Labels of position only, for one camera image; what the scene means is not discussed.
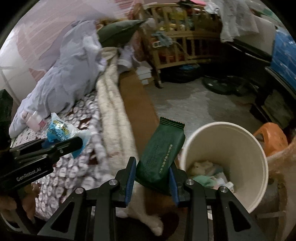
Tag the cream round trash bin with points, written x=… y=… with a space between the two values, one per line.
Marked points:
x=238 y=152

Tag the orange plastic stool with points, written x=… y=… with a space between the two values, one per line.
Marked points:
x=274 y=138

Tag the dark green pillow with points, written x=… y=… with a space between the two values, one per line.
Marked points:
x=119 y=33

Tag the grey blue duvet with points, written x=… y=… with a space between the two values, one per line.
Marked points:
x=72 y=76

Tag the brown wooden bed frame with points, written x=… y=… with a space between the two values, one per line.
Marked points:
x=139 y=109

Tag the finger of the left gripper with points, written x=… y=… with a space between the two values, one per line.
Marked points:
x=60 y=145

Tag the patterned maroon bed sheet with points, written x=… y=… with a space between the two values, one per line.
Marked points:
x=89 y=170

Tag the wooden baby crib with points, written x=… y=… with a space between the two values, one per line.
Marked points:
x=180 y=35

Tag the white cloth on furniture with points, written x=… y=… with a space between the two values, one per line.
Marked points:
x=237 y=18

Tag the cream fleece blanket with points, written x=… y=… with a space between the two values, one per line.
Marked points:
x=119 y=140

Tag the blue plastic snack packet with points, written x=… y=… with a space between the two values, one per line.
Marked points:
x=59 y=131

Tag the pink thermos bottle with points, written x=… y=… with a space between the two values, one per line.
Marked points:
x=34 y=121

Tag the blue plastic drawer box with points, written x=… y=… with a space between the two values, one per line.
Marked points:
x=283 y=58

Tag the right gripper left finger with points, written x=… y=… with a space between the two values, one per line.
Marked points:
x=125 y=178

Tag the dark green snack wrapper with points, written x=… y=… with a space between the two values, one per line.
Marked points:
x=160 y=152

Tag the person's left hand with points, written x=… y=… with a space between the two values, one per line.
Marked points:
x=8 y=204

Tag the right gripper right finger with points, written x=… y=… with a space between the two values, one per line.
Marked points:
x=179 y=189

